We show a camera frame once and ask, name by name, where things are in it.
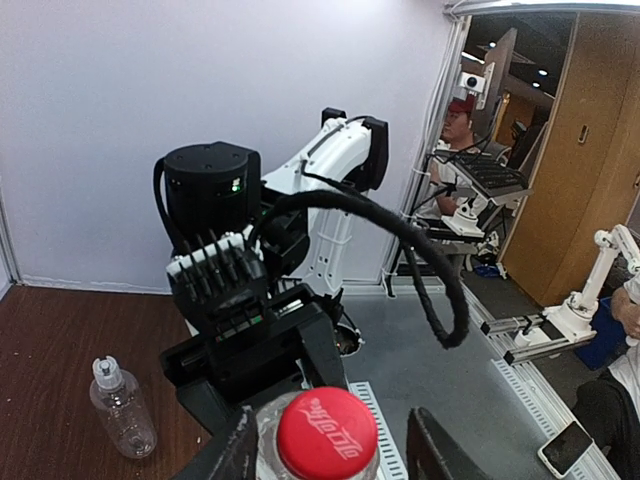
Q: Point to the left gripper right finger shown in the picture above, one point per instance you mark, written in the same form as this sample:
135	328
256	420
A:
432	453

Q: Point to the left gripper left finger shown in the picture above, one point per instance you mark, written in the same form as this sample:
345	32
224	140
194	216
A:
231	455

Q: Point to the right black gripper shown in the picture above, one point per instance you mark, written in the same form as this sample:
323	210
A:
296	337

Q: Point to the clear cola bottle red label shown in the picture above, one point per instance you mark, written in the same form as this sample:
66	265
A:
268	464

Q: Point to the red bottle cap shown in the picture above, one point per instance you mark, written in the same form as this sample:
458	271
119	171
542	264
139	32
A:
327	433

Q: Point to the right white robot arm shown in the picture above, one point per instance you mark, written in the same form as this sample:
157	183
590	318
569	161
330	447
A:
300	213

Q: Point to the small white robot arm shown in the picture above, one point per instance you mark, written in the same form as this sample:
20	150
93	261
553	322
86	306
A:
565	327

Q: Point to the clear plastic bottle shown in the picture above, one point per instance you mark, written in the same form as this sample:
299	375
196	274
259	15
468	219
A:
117	398

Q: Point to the white smartphone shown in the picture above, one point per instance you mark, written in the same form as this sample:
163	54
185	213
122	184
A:
560	453

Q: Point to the person in white shirt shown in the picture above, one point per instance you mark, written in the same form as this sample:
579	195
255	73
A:
608	409

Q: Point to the person with red cap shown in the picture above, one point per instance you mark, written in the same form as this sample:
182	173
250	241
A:
456	135

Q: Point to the wooden cabinet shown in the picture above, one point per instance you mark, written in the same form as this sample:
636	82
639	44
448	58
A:
586	176

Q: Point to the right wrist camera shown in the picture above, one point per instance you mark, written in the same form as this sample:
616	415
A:
221	286

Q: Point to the white mounted camera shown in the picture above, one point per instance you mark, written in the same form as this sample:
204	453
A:
477	86

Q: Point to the right aluminium frame post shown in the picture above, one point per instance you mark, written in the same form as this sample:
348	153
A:
428	69

